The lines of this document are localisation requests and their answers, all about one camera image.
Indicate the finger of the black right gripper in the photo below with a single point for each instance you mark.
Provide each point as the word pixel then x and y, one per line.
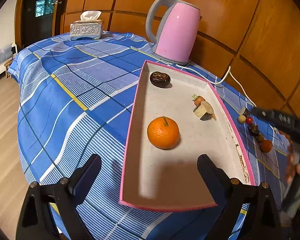
pixel 282 121

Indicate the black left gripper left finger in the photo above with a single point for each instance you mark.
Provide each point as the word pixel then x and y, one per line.
pixel 36 219

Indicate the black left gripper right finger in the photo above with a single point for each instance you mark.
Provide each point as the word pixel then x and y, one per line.
pixel 262 219

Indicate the orange mandarin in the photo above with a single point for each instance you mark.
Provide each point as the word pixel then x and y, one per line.
pixel 266 146
pixel 163 133

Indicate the tan round longan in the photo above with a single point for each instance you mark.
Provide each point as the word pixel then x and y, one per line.
pixel 260 138
pixel 241 119

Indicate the dark brown mangosteen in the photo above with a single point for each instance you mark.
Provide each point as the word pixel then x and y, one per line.
pixel 253 130
pixel 160 79

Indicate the red cherry tomato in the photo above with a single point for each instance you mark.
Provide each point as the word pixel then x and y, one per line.
pixel 249 120

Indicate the small orange carrot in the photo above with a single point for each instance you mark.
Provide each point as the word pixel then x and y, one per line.
pixel 197 99

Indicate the person's hand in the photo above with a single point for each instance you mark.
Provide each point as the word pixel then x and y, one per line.
pixel 291 169

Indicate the pink rimmed white tray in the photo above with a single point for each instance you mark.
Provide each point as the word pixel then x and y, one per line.
pixel 168 180

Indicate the blue plaid tablecloth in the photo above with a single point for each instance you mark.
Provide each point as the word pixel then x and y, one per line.
pixel 76 99

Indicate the pink electric kettle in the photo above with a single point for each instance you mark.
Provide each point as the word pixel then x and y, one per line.
pixel 177 30

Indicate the small wooden stool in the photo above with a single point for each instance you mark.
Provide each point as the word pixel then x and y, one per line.
pixel 8 67

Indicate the white low bench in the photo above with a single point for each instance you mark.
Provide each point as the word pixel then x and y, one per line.
pixel 7 54

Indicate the white embossed tissue box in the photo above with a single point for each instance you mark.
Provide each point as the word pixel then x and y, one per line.
pixel 88 26

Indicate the dark wooden door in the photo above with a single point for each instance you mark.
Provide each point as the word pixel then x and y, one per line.
pixel 36 23

